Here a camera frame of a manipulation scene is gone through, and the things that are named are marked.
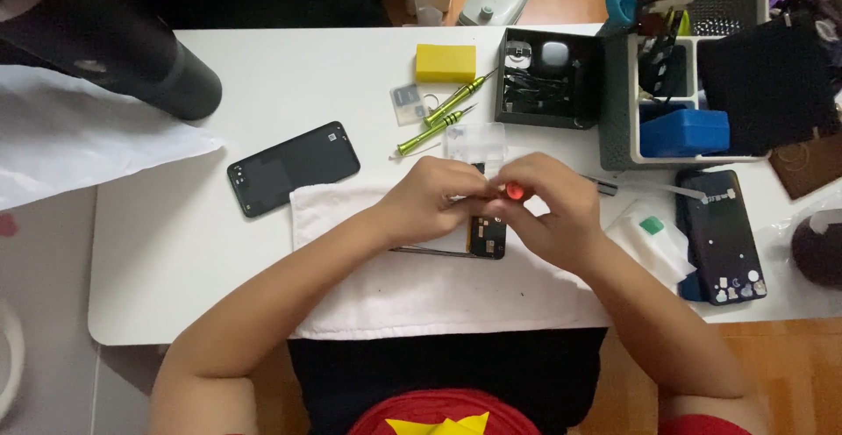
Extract black printed phone case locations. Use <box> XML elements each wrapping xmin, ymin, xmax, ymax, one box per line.
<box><xmin>675</xmin><ymin>169</ymin><xmax>769</xmax><ymax>307</ymax></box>

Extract person's left hand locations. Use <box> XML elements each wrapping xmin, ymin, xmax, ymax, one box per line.
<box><xmin>375</xmin><ymin>155</ymin><xmax>502</xmax><ymax>248</ymax></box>

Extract clear plastic parts box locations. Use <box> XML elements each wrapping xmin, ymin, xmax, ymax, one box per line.
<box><xmin>443</xmin><ymin>122</ymin><xmax>509</xmax><ymax>167</ymax></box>

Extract dark brown round object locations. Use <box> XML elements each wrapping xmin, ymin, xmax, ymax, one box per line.
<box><xmin>791</xmin><ymin>209</ymin><xmax>842</xmax><ymax>289</ymax></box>

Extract clear plastic strip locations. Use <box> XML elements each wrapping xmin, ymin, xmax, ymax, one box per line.
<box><xmin>617</xmin><ymin>180</ymin><xmax>710</xmax><ymax>203</ymax></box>

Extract black phone back cover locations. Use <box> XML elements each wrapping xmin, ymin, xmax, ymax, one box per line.
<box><xmin>226</xmin><ymin>121</ymin><xmax>362</xmax><ymax>219</ymax></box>

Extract white packet with green label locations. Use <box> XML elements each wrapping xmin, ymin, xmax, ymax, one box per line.
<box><xmin>604</xmin><ymin>200</ymin><xmax>697</xmax><ymax>289</ymax></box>

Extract black phone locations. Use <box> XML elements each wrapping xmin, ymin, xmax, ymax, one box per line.
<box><xmin>391</xmin><ymin>162</ymin><xmax>508</xmax><ymax>261</ymax></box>

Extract metal pen-shaped tool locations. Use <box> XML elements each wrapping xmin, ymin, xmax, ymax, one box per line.
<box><xmin>579</xmin><ymin>173</ymin><xmax>620</xmax><ymax>198</ymax></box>

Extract white towel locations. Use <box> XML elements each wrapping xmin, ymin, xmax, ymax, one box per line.
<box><xmin>289</xmin><ymin>180</ymin><xmax>614</xmax><ymax>341</ymax></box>

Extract white round object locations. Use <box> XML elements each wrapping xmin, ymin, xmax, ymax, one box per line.
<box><xmin>0</xmin><ymin>299</ymin><xmax>26</xmax><ymax>421</ymax></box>

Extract white earbud case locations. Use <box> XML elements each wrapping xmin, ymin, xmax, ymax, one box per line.
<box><xmin>540</xmin><ymin>41</ymin><xmax>571</xmax><ymax>68</ymax></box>

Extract green precision screwdriver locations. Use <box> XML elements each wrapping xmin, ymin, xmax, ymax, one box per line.
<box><xmin>422</xmin><ymin>68</ymin><xmax>499</xmax><ymax>128</ymax></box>
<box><xmin>395</xmin><ymin>103</ymin><xmax>479</xmax><ymax>157</ymax></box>

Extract small clear plastic bag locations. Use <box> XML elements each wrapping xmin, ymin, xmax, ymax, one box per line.
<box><xmin>389</xmin><ymin>83</ymin><xmax>430</xmax><ymax>127</ymax></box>

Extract black cylinder device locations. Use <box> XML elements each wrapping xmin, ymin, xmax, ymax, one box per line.
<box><xmin>0</xmin><ymin>0</ymin><xmax>224</xmax><ymax>122</ymax></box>

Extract red shirt with yellow star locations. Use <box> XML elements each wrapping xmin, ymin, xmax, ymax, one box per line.
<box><xmin>347</xmin><ymin>388</ymin><xmax>542</xmax><ymax>435</ymax></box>

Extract brown leather piece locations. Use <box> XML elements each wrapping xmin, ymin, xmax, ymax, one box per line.
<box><xmin>767</xmin><ymin>132</ymin><xmax>842</xmax><ymax>201</ymax></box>

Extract black cloth pad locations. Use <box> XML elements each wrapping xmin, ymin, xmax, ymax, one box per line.
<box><xmin>696</xmin><ymin>15</ymin><xmax>842</xmax><ymax>157</ymax></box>

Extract black open box with parts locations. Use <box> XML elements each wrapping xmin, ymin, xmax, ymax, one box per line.
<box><xmin>494</xmin><ymin>26</ymin><xmax>604</xmax><ymax>131</ymax></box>

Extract yellow sponge block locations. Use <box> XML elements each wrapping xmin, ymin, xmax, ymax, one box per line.
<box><xmin>414</xmin><ymin>43</ymin><xmax>478</xmax><ymax>85</ymax></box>

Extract grey organiser basket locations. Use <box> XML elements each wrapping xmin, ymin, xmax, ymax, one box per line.
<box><xmin>597</xmin><ymin>0</ymin><xmax>772</xmax><ymax>172</ymax></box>

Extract blue plastic box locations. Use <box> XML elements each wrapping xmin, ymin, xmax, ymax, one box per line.
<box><xmin>639</xmin><ymin>107</ymin><xmax>731</xmax><ymax>159</ymax></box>

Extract white paper sheet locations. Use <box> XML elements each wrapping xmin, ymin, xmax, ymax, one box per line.
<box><xmin>0</xmin><ymin>63</ymin><xmax>226</xmax><ymax>213</ymax></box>

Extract bundle of dark tools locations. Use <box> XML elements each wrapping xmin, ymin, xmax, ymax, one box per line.
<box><xmin>635</xmin><ymin>0</ymin><xmax>698</xmax><ymax>102</ymax></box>

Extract person's right hand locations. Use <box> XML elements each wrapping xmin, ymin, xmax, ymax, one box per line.
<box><xmin>489</xmin><ymin>152</ymin><xmax>603</xmax><ymax>272</ymax></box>

